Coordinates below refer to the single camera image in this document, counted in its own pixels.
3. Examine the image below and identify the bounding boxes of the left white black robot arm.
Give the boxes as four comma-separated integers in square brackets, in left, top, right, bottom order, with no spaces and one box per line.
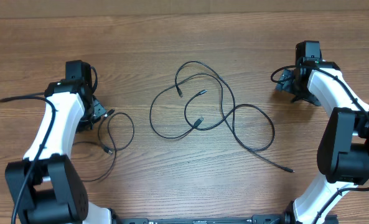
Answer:
[5,60,119,223]

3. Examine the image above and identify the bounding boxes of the black USB cable bundle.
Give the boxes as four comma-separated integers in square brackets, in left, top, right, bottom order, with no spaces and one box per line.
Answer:
[174,60,295,174]

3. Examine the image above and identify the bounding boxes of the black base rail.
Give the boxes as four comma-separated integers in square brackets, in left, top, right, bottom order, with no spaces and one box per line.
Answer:
[112,213,299,224]

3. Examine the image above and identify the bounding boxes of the black cable with USB plug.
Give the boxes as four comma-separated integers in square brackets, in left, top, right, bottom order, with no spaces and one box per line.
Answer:
[73,108,135,183]

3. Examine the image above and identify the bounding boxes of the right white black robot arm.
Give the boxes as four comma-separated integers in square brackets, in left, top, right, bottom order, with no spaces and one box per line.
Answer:
[262,40,369,223]

